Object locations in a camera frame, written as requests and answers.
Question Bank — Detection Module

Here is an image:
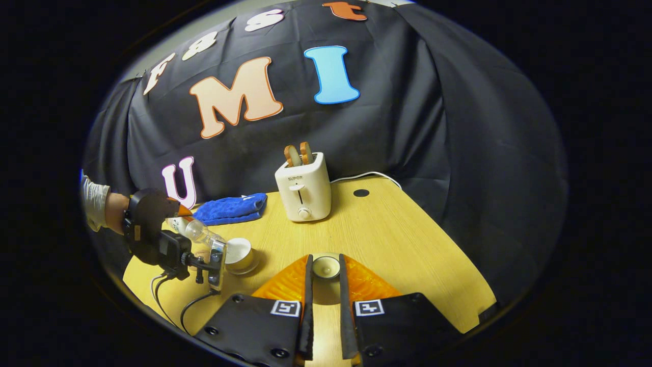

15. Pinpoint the blue towel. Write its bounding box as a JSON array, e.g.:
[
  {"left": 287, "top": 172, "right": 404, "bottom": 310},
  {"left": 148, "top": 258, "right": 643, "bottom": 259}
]
[{"left": 193, "top": 193, "right": 268, "bottom": 226}]

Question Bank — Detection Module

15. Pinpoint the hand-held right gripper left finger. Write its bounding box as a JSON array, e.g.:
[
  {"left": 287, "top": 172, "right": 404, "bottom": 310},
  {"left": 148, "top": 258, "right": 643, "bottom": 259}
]
[{"left": 194, "top": 254, "right": 315, "bottom": 367}]

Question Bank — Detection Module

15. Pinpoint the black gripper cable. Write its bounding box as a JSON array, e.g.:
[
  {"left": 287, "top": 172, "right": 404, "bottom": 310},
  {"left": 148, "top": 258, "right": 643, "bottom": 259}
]
[{"left": 150, "top": 273, "right": 221, "bottom": 337}]

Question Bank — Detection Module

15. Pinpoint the black backdrop cloth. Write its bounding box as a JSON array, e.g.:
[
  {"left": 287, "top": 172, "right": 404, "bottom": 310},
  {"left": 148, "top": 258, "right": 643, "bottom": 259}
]
[{"left": 81, "top": 0, "right": 568, "bottom": 327}]

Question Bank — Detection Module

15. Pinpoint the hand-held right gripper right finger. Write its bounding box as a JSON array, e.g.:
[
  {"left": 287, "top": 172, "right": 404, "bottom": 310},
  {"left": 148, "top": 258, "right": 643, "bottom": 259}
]
[{"left": 339, "top": 254, "right": 459, "bottom": 360}]

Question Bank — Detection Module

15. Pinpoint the white toaster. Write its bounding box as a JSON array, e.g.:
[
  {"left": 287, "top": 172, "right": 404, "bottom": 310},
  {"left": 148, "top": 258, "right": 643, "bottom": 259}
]
[{"left": 275, "top": 152, "right": 332, "bottom": 222}]

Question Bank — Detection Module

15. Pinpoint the white teacup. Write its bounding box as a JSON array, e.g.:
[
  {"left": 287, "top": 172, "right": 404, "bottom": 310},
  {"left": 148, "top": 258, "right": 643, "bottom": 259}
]
[{"left": 224, "top": 238, "right": 255, "bottom": 272}]

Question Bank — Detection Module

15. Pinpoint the clear water bottle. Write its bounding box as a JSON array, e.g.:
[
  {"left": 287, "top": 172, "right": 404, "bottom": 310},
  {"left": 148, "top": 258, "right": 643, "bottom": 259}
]
[{"left": 168, "top": 217, "right": 227, "bottom": 246}]

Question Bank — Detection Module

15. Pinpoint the white toaster cable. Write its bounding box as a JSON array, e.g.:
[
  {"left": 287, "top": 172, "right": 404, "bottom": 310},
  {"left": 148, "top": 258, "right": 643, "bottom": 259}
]
[{"left": 330, "top": 171, "right": 403, "bottom": 190}]

